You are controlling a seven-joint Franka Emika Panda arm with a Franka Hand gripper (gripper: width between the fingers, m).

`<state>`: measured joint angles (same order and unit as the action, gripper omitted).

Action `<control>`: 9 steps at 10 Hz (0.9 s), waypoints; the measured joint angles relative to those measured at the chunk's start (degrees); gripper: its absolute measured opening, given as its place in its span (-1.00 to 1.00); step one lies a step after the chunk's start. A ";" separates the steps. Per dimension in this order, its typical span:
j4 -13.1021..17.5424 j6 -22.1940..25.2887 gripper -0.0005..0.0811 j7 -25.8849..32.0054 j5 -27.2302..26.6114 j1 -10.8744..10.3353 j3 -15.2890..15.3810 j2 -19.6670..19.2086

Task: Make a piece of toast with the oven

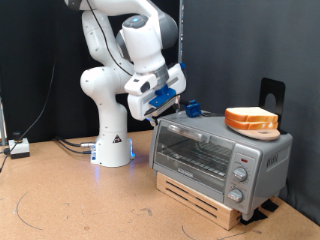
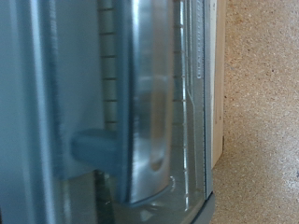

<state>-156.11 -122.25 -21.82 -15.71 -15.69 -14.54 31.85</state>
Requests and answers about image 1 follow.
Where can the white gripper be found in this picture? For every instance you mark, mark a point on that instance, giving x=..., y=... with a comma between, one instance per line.
x=140, y=106

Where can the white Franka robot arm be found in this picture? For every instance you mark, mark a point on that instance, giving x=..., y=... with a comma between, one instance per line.
x=111, y=133

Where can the silver toaster oven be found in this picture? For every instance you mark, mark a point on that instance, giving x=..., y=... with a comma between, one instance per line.
x=213, y=130

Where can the silver oven knob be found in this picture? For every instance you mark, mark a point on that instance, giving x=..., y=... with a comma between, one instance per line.
x=240, y=174
x=235, y=195

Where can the vertical aluminium pole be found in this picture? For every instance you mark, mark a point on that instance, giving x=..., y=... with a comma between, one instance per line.
x=181, y=40

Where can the slatted wooden block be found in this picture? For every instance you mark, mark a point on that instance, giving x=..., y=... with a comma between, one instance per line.
x=200, y=203

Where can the small wooden cutting board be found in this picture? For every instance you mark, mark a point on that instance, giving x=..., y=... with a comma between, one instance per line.
x=263, y=135

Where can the black metal bookend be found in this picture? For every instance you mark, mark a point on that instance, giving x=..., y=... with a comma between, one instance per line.
x=270, y=87

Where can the grey curtain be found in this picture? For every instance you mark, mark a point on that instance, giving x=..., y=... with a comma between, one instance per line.
x=250, y=43

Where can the black foam pad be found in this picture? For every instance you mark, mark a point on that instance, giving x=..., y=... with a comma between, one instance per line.
x=270, y=205
x=255, y=216

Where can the black curtain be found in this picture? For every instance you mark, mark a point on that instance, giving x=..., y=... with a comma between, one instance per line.
x=33, y=50

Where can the emergency stop button box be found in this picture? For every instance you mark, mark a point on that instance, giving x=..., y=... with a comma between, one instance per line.
x=20, y=148

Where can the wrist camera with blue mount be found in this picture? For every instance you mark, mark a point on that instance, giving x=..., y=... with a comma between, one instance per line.
x=161, y=96

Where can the thin metal stand post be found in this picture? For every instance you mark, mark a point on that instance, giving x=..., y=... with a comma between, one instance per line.
x=2, y=123

